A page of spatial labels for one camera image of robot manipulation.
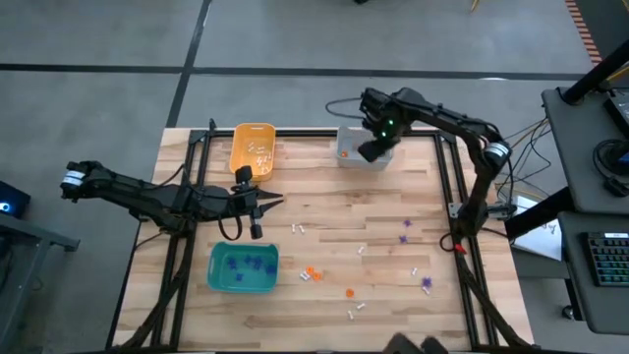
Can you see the black mat orange striped edge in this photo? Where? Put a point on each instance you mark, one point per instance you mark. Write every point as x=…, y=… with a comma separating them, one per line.
x=582, y=29

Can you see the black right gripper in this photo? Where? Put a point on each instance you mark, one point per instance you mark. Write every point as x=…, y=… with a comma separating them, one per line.
x=383, y=118

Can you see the black backlit keyboard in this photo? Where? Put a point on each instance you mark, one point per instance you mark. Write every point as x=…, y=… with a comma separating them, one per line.
x=609, y=258

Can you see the tan wooden leg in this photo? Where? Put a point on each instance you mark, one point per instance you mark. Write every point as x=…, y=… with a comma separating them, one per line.
x=475, y=5

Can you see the white paper sheet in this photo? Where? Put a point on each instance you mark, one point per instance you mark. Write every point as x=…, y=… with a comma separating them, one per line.
x=540, y=243

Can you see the orange plastic basket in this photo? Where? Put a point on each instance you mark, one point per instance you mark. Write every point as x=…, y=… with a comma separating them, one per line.
x=241, y=167

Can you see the dark grey desk with pole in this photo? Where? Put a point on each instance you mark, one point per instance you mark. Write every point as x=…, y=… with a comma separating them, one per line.
x=575, y=147

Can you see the black stand pole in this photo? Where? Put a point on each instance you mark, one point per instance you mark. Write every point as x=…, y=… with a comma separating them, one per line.
x=594, y=74

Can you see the black desk foot beam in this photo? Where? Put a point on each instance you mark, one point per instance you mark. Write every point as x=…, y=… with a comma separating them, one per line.
x=535, y=216

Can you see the teal plastic basket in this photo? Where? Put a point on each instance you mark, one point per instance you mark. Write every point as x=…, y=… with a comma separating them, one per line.
x=218, y=285

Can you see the black aluminium table frame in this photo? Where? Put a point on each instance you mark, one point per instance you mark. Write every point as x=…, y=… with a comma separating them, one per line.
x=319, y=133

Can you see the black box with blue light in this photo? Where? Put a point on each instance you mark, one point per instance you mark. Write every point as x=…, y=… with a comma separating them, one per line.
x=9, y=199

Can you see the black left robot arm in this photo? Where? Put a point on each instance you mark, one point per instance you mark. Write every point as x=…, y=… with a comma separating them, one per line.
x=123, y=189

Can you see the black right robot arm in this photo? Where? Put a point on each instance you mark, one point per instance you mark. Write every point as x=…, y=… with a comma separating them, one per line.
x=474, y=196

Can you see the grey metal bench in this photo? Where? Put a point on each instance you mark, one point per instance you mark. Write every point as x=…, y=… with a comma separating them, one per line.
x=29, y=255

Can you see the white plastic basket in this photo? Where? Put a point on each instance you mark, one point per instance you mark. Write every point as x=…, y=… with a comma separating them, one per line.
x=344, y=164

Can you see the black caster wheel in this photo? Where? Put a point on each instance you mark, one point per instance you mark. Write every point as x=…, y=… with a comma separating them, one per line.
x=568, y=312

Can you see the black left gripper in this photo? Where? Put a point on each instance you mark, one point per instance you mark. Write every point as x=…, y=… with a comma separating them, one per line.
x=241, y=204

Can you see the red connector plug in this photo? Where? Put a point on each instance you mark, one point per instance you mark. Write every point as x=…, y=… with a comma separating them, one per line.
x=459, y=247

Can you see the dark grey keyboard desk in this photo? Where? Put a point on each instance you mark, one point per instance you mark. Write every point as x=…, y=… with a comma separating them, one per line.
x=580, y=295

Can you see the black unidentified device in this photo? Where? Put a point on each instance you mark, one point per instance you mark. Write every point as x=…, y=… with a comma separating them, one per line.
x=408, y=346

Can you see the silver angle bracket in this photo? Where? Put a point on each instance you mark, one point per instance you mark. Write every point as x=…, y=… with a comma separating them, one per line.
x=454, y=210

